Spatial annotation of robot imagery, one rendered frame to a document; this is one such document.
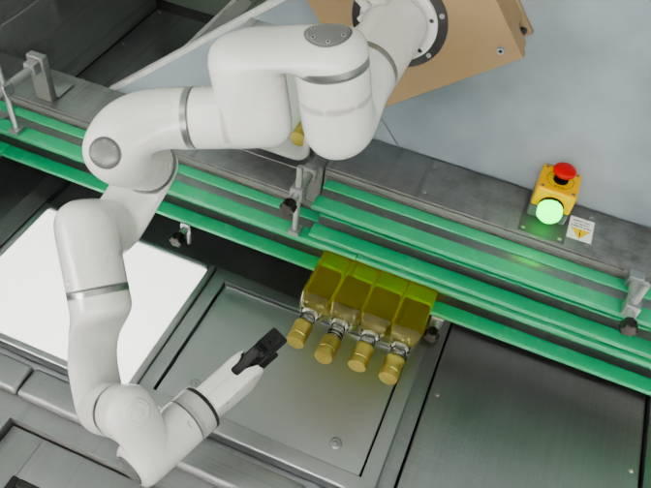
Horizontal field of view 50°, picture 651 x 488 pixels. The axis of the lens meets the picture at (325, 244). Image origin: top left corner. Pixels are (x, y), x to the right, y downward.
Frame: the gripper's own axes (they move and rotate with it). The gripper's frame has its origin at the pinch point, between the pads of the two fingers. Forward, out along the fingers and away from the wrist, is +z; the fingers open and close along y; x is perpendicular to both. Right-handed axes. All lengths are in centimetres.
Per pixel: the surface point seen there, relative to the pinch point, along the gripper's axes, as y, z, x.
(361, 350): -1.1, 13.0, -10.9
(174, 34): -44, 76, 98
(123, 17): -41, 65, 108
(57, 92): -19, 18, 77
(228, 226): -15.8, 21.8, 27.2
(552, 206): 23, 46, -18
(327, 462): -14.4, 0.1, -19.8
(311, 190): 0.2, 30.8, 17.7
